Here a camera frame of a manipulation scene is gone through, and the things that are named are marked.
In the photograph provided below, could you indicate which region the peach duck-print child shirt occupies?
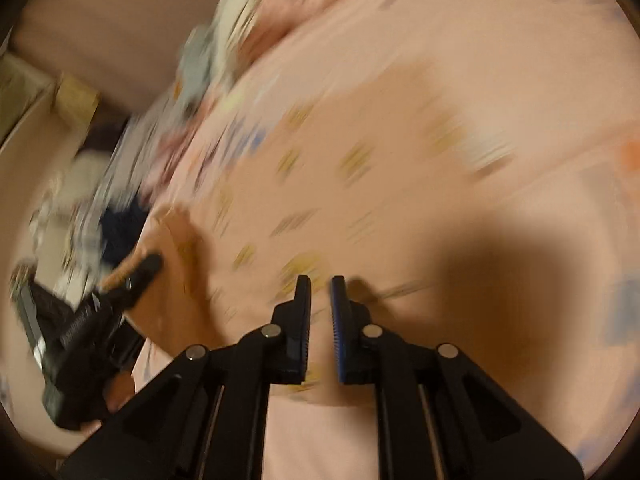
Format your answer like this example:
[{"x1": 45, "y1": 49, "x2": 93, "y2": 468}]
[{"x1": 130, "y1": 64, "x2": 510, "y2": 406}]

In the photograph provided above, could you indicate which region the navy blue garment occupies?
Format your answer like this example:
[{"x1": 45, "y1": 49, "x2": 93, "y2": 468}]
[{"x1": 100, "y1": 195, "x2": 150, "y2": 269}]

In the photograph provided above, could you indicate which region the plaid grey blanket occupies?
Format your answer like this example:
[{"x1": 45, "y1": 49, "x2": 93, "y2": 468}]
[{"x1": 53, "y1": 104, "x2": 168, "y2": 304}]

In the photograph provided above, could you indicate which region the light pink crumpled garment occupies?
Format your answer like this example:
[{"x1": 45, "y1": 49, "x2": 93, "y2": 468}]
[{"x1": 140, "y1": 125, "x2": 198, "y2": 203}]

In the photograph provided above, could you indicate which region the dark brown cushion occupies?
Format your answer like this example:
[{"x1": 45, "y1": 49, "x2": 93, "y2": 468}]
[{"x1": 77, "y1": 116, "x2": 130, "y2": 153}]

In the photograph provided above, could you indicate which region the yellow striped small curtain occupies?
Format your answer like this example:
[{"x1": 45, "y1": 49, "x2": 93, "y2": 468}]
[{"x1": 54, "y1": 73, "x2": 100, "y2": 129}]

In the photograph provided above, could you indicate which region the pink animal-print duvet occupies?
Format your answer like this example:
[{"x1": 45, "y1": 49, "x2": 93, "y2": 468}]
[{"x1": 152, "y1": 0, "x2": 639, "y2": 479}]

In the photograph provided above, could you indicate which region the grey small garment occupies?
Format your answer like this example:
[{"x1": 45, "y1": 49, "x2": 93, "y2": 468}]
[{"x1": 175, "y1": 25, "x2": 215, "y2": 107}]

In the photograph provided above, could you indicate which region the pink folded garment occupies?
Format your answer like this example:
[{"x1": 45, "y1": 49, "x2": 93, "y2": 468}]
[{"x1": 233, "y1": 0, "x2": 316, "y2": 77}]

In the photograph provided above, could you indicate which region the white wall shelf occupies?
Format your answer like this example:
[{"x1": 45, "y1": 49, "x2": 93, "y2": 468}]
[{"x1": 0, "y1": 30, "x2": 55, "y2": 144}]

